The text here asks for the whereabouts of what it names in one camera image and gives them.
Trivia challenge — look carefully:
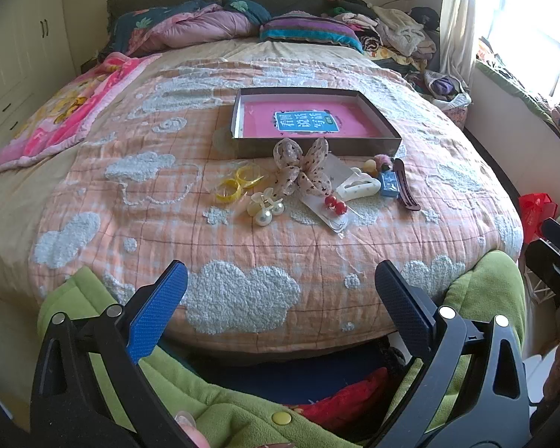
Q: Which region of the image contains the dark red hair clip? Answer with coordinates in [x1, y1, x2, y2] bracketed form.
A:
[391, 158, 421, 211]

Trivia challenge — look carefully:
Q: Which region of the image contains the blue rectangular hair clip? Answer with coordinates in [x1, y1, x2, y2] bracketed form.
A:
[380, 171, 399, 198]

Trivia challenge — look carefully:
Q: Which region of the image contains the red bead earring card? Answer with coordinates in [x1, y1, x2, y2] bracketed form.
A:
[300, 187, 362, 234]

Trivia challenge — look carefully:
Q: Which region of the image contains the white cloud hair claw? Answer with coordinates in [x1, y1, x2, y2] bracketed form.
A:
[335, 167, 381, 202]

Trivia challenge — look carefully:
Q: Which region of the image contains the yellow hair ring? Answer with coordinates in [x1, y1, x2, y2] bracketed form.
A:
[214, 179, 244, 205]
[234, 166, 266, 190]

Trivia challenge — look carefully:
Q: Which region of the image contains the pink pompom hair tie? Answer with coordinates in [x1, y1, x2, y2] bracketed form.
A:
[363, 153, 395, 178]

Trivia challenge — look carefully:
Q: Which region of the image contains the pearl hair clip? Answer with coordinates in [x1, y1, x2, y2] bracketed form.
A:
[247, 187, 285, 227]

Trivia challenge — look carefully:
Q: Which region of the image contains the polka dot bow hair clip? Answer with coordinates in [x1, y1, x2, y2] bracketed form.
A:
[271, 138, 333, 198]

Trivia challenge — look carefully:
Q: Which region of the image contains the person's left hand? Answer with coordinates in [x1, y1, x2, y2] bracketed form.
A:
[175, 411, 210, 448]

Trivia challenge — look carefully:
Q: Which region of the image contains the red plastic bag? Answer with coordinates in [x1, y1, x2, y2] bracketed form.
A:
[519, 193, 559, 245]

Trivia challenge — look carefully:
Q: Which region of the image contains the red fabric piece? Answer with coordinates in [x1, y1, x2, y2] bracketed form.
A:
[287, 367, 388, 431]

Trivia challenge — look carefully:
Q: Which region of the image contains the orange plaid cloud quilt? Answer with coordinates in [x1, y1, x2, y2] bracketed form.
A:
[27, 49, 526, 355]

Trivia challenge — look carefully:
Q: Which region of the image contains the floral fabric laundry basket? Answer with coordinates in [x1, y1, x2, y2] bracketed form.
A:
[405, 70, 472, 130]

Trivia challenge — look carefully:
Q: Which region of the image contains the dark cardboard box tray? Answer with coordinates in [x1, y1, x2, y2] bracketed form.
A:
[229, 87, 401, 158]

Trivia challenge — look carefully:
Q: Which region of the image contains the pink cartoon blanket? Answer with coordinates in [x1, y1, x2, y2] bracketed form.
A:
[0, 52, 159, 173]

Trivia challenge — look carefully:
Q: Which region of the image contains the cream curtain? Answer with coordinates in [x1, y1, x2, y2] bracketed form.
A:
[440, 0, 477, 89]

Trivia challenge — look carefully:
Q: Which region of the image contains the pile of clothes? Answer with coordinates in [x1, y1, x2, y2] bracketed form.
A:
[327, 0, 440, 76]

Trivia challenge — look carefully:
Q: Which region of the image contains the pink and navy comforter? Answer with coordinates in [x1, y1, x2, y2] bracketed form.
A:
[104, 0, 271, 57]

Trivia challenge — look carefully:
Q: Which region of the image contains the cream wardrobe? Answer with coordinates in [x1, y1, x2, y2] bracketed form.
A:
[0, 0, 75, 143]

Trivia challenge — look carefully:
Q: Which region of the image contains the purple teal striped pillow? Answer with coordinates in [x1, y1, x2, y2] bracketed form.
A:
[259, 12, 363, 54]

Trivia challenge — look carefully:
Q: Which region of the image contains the white wire rack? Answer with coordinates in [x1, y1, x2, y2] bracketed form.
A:
[525, 215, 560, 301]

